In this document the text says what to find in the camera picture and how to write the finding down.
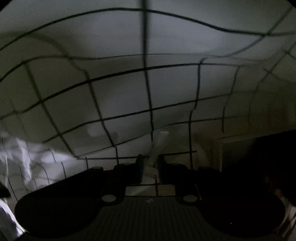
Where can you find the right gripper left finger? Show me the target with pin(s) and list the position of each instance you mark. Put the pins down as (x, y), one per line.
(114, 182)

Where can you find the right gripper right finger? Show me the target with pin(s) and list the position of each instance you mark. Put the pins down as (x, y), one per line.
(178, 175)

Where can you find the pink cardboard box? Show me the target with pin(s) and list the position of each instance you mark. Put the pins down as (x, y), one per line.
(266, 147)

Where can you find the white black grid tablecloth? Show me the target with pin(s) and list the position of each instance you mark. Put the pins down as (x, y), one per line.
(87, 83)

